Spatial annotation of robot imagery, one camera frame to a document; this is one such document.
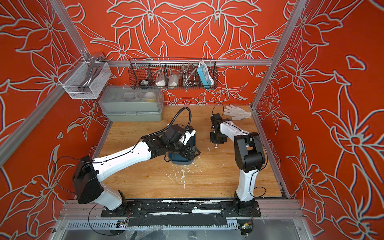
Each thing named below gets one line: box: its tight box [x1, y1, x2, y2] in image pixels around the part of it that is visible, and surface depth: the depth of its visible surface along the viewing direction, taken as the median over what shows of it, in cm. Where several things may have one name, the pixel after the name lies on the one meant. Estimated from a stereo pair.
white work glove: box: [224, 104, 252, 121], surface depth 116 cm
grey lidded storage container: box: [98, 85, 165, 122], surface depth 103 cm
